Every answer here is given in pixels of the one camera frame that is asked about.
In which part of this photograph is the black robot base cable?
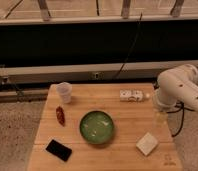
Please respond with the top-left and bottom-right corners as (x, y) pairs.
(166, 101), (186, 138)

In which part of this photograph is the black rectangular sponge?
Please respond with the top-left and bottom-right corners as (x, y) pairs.
(46, 140), (72, 161)

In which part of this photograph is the white square block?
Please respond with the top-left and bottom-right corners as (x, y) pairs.
(136, 132), (158, 156)

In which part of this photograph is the red dried chili pepper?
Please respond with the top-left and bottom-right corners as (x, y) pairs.
(56, 106), (65, 126)

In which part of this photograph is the green ceramic bowl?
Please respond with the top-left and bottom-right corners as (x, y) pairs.
(79, 111), (114, 144)

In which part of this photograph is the translucent plastic cup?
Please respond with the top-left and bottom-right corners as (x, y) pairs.
(56, 82), (72, 103)

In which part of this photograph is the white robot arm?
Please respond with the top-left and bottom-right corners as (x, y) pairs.
(152, 64), (198, 114)

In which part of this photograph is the black hanging cable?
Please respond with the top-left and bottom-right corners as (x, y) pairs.
(112, 12), (144, 81)

